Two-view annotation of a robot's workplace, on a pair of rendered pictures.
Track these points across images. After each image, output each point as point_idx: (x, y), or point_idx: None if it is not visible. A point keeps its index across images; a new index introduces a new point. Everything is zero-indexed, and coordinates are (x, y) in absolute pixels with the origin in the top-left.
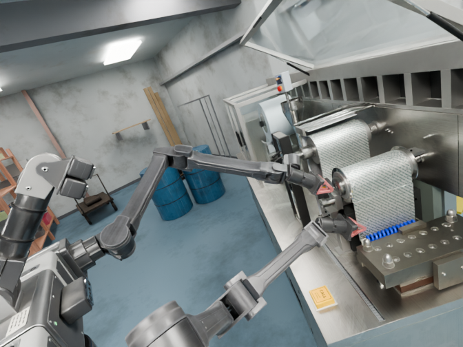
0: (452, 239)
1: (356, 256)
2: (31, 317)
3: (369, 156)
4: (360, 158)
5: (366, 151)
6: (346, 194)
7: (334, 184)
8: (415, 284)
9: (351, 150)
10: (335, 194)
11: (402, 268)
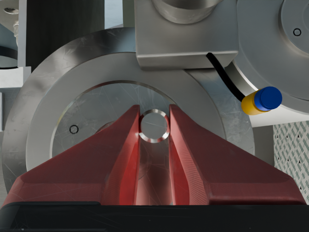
0: (3, 4)
1: None
2: None
3: (273, 130)
4: (288, 136)
5: (277, 153)
6: (51, 115)
7: (153, 155)
8: None
9: (306, 185)
10: (158, 63)
11: None
